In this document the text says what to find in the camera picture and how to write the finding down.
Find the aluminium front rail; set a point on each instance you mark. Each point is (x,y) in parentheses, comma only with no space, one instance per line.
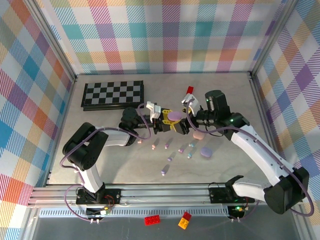
(162,195)

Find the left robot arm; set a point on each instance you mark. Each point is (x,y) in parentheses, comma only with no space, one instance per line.
(82,155)

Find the teal earbud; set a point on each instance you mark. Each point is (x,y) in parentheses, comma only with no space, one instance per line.
(189,156)
(191,145)

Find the aluminium frame post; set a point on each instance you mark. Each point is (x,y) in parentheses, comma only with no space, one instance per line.
(273,37)
(53,40)

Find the magenta earbud charging case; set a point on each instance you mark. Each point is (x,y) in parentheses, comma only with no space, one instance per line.
(175,115)

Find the lavender earbud charging case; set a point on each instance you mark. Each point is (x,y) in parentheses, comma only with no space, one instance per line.
(206,152)

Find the black folding chessboard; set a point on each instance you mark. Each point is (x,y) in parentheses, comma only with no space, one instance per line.
(112,95)

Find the orange yellow toy brick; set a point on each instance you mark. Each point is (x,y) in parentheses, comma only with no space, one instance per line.
(183,223)

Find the pink earbud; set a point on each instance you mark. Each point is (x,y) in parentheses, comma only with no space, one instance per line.
(140,141)
(153,147)

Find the large red toy brick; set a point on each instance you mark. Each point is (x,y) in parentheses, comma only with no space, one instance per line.
(152,220)

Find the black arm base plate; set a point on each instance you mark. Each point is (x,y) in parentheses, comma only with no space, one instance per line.
(115,195)
(215,195)

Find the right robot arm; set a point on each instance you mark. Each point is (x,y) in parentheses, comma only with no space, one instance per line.
(260,155)

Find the pink earbud charging case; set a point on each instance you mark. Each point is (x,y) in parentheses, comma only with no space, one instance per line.
(198,135)

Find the small red toy brick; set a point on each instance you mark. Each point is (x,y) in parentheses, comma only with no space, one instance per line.
(187,215)

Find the lavender earbud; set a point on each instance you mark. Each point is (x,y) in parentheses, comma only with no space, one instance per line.
(170,158)
(163,172)

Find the aluminium side rail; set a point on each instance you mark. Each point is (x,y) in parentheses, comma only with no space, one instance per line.
(65,112)
(265,112)

